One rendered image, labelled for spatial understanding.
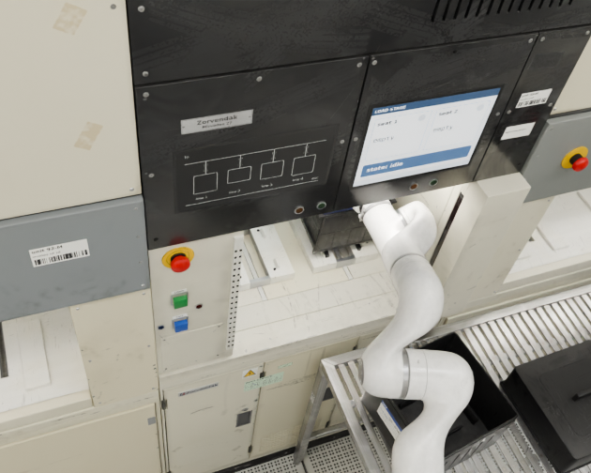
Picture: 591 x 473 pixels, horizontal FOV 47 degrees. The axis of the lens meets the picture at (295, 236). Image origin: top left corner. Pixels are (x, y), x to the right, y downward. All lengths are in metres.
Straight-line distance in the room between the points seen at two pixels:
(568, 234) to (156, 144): 1.58
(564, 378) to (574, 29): 1.02
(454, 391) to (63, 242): 0.78
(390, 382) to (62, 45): 0.83
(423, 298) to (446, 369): 0.14
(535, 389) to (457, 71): 1.01
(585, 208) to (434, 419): 1.32
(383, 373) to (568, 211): 1.29
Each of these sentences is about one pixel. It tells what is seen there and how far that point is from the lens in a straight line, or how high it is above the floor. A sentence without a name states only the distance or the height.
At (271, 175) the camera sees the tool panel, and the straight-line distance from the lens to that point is 1.30.
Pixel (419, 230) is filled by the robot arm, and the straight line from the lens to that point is 1.60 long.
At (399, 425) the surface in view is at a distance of 1.81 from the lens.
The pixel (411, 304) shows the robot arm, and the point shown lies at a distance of 1.36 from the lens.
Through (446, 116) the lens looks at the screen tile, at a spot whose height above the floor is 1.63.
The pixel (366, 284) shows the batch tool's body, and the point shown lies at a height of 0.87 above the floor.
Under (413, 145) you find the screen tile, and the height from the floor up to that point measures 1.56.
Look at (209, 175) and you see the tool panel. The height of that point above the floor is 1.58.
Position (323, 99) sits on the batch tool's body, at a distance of 1.22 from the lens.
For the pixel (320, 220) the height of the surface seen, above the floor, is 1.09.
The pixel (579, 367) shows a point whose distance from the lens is 2.12.
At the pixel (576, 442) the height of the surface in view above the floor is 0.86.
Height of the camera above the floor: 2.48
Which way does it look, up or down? 50 degrees down
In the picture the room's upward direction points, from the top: 10 degrees clockwise
